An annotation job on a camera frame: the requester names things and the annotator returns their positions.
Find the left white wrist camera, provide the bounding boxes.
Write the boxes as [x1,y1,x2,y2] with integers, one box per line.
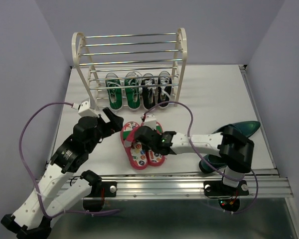
[71,98,99,118]

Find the black sneaker right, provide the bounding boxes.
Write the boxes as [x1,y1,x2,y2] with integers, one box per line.
[157,71,172,109]

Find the black sneaker left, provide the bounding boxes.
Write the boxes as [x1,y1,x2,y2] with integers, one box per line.
[141,73,156,110]

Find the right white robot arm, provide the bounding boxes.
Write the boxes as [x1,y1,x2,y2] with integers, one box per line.
[134,126,254,194]

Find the teal velvet shoe far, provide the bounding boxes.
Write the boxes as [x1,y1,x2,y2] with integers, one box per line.
[212,120,261,138]

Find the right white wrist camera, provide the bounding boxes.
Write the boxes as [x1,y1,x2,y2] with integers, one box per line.
[141,114,156,130]

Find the pink flip-flop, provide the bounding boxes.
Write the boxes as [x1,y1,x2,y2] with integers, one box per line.
[120,121,148,170]
[146,121,166,168]

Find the cream shoe rack chrome bars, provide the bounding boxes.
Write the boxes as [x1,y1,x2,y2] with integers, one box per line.
[72,28,187,110]

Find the black sneaker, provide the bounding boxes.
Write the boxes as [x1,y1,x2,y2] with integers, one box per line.
[141,73,156,110]
[157,71,172,109]

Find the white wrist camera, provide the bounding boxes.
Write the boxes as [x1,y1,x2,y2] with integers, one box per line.
[141,114,156,130]
[71,98,99,118]

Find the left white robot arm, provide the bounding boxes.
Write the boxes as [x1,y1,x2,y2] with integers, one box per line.
[1,108,124,239]

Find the teal velvet shoe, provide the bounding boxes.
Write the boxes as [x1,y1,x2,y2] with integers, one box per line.
[199,154,226,174]
[212,120,261,138]

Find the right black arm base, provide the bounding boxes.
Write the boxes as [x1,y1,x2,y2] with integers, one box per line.
[203,180,249,213]

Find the teal velvet shoe near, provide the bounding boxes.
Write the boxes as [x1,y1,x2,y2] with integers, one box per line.
[199,154,226,174]

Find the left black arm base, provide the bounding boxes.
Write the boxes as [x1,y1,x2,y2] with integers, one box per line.
[70,170,121,217]

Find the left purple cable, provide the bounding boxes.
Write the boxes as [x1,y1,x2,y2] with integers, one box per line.
[18,102,120,218]

